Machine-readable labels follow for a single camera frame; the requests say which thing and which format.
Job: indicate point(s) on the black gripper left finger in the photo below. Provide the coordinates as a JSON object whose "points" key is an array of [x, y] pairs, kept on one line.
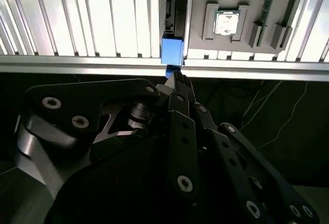
{"points": [[77, 98]]}

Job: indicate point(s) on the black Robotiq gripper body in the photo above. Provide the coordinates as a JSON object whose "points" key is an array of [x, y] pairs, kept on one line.
{"points": [[128, 195]]}

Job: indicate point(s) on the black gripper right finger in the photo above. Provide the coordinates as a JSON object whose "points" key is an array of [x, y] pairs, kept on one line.
{"points": [[236, 157]]}

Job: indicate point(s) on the hard disk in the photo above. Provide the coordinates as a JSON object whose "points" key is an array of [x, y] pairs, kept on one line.
{"points": [[171, 52]]}

